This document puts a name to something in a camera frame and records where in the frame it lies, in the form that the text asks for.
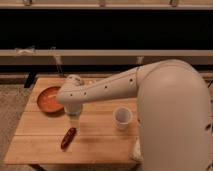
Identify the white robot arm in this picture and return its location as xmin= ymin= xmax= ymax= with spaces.
xmin=57 ymin=60 xmax=213 ymax=171

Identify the orange bowl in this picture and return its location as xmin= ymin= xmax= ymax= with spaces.
xmin=37 ymin=86 xmax=63 ymax=113

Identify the white cup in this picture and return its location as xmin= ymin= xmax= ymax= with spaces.
xmin=113 ymin=106 xmax=132 ymax=130

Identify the white scrub pad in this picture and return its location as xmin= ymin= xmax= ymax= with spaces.
xmin=130 ymin=140 xmax=142 ymax=162

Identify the wooden wall rail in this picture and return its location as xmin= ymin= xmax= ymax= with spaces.
xmin=0 ymin=49 xmax=213 ymax=65

